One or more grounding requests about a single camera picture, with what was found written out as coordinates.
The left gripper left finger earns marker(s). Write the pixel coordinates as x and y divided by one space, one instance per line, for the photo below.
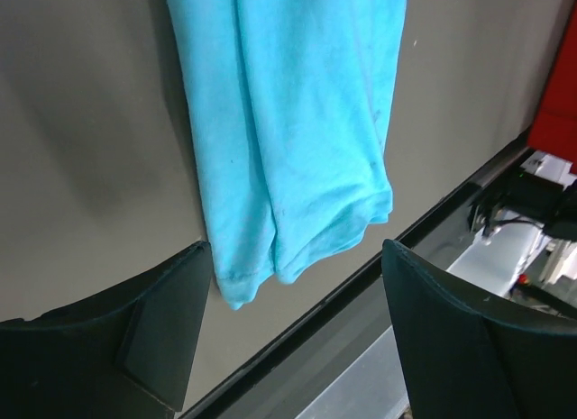
125 352

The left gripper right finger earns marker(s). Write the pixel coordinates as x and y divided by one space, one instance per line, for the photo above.
467 353

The bright cyan t shirt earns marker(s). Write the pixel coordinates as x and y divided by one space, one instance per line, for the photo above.
289 103

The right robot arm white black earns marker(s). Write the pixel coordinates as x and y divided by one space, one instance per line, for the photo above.
523 227

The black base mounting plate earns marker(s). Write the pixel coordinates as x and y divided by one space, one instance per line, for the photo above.
340 359

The red plastic bin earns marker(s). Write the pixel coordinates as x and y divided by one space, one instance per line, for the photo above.
554 128

